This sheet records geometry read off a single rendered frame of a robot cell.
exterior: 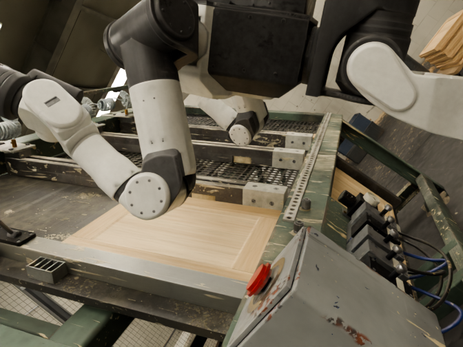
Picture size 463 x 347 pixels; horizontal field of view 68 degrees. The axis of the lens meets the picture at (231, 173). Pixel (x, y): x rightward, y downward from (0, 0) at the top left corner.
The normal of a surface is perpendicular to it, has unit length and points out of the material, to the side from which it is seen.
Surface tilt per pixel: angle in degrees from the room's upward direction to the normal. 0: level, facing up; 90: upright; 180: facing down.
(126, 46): 67
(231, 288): 59
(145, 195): 90
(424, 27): 90
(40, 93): 94
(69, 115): 94
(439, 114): 111
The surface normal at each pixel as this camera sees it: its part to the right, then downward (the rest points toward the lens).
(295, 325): -0.32, 0.33
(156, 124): -0.14, 0.05
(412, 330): 0.49, -0.75
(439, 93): 0.11, 0.34
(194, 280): 0.00, -0.94
